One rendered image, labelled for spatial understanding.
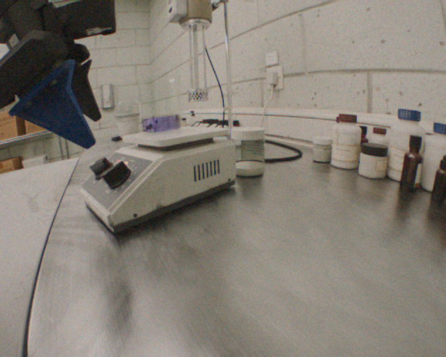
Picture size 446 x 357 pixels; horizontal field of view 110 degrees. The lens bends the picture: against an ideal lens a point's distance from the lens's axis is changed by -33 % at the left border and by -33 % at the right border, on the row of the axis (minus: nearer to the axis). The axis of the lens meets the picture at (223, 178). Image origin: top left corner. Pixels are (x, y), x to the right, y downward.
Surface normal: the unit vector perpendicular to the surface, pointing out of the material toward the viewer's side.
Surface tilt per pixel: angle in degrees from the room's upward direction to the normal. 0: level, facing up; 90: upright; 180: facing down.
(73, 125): 118
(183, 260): 0
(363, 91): 90
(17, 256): 0
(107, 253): 0
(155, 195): 90
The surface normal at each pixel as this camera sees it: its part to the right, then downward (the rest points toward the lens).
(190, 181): 0.73, 0.18
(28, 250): -0.04, -0.95
